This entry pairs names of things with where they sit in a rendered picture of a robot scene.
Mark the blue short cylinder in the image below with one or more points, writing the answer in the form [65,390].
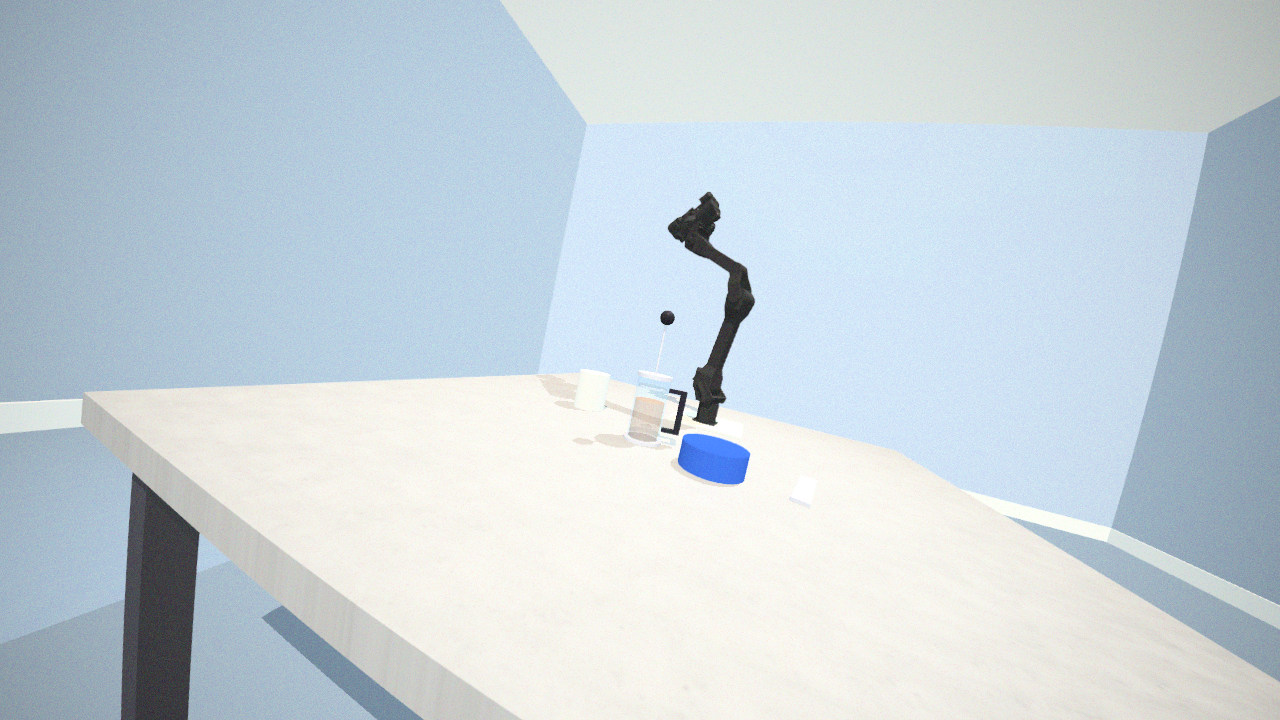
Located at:
[713,459]

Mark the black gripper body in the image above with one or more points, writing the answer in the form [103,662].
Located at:
[674,227]

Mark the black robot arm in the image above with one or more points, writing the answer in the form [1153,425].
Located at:
[696,233]

